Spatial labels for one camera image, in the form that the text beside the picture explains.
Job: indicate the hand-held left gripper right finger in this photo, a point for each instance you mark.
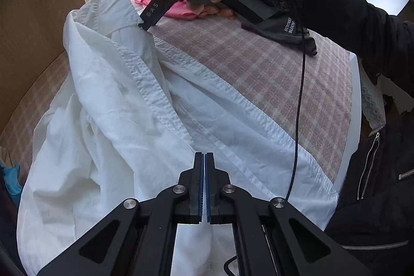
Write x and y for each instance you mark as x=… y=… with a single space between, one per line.
x=210 y=192

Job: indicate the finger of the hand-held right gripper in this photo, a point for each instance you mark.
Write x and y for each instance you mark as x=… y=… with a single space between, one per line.
x=145 y=26

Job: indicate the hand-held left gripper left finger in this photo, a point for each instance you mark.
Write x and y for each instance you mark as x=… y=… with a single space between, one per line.
x=199 y=192

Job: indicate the white shirt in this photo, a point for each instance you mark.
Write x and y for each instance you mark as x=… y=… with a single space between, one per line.
x=129 y=120

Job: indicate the person's right forearm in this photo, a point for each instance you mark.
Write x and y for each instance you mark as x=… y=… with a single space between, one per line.
x=349 y=23

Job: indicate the light wooden board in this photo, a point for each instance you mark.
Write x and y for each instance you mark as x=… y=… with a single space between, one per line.
x=35 y=20

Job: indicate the grey printed sweatshirt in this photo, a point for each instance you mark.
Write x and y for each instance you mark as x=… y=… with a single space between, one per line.
x=275 y=30

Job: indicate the pink plaid blanket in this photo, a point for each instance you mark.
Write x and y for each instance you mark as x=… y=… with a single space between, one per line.
x=258 y=75

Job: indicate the person's black jacket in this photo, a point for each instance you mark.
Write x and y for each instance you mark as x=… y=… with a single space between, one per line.
x=378 y=198

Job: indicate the white lace cloth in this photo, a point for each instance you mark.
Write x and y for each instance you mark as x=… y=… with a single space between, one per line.
x=372 y=104

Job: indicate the teal garment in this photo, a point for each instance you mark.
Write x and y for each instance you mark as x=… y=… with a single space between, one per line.
x=11 y=182

